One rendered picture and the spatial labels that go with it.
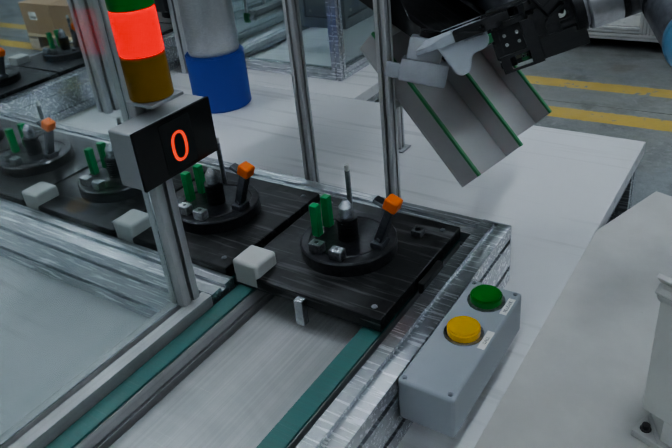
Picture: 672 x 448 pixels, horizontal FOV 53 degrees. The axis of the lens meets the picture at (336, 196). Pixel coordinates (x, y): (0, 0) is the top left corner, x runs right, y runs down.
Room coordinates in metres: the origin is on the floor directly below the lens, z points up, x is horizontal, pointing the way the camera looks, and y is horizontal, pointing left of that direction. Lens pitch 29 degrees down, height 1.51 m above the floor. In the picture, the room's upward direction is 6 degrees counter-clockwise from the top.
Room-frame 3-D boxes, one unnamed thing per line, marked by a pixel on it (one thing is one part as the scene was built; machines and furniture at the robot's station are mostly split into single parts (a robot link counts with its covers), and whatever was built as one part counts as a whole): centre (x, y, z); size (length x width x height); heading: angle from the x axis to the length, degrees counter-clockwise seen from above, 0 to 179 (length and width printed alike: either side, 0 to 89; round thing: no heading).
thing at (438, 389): (0.63, -0.14, 0.93); 0.21 x 0.07 x 0.06; 144
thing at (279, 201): (0.98, 0.19, 1.01); 0.24 x 0.24 x 0.13; 54
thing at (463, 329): (0.63, -0.14, 0.96); 0.04 x 0.04 x 0.02
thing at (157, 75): (0.74, 0.20, 1.28); 0.05 x 0.05 x 0.05
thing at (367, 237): (0.83, -0.01, 0.98); 0.14 x 0.14 x 0.02
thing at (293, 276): (0.83, -0.01, 0.96); 0.24 x 0.24 x 0.02; 54
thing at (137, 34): (0.74, 0.20, 1.33); 0.05 x 0.05 x 0.05
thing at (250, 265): (0.80, 0.12, 0.97); 0.05 x 0.05 x 0.04; 54
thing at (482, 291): (0.69, -0.18, 0.96); 0.04 x 0.04 x 0.02
